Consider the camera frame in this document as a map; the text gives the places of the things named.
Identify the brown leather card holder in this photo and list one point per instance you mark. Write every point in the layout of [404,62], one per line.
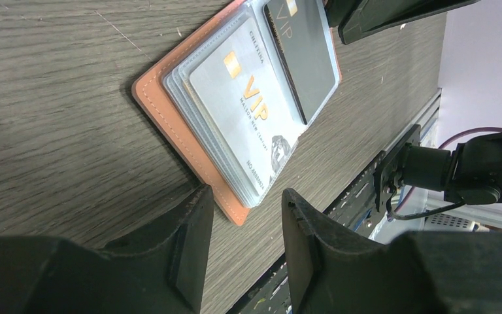
[163,93]

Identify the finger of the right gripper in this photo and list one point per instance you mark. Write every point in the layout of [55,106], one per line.
[358,19]

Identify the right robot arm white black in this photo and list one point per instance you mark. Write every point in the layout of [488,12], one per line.
[469,175]

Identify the silver striped credit card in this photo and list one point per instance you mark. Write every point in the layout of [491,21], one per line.
[236,84]

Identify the black gold credit card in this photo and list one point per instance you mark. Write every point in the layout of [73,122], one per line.
[305,47]

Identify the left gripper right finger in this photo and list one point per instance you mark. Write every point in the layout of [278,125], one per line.
[438,272]

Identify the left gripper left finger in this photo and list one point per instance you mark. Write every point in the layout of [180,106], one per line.
[157,268]

